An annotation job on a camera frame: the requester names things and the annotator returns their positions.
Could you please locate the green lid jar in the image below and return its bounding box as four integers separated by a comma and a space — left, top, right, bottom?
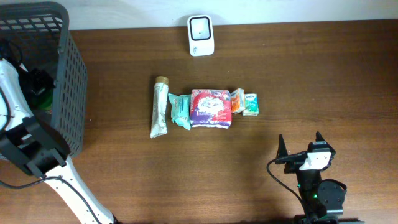
37, 92, 53, 110

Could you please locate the green small tissue box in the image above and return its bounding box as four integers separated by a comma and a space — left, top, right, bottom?
242, 93, 259, 116

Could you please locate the orange small tissue box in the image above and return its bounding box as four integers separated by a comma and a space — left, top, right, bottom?
231, 88, 245, 114

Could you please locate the pink purple tissue pack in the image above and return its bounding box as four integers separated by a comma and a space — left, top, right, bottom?
190, 89, 232, 129

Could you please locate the teal wet wipes pack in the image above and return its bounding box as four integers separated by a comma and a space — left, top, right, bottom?
168, 93, 191, 130

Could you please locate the white tube with tan cap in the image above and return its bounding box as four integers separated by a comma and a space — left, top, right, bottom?
150, 76, 169, 138

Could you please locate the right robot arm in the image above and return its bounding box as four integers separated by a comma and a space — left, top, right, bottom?
270, 132, 362, 224

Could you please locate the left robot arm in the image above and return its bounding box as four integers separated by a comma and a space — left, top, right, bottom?
1, 39, 118, 223

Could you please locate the dark grey plastic basket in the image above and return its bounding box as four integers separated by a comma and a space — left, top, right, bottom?
1, 2, 88, 157

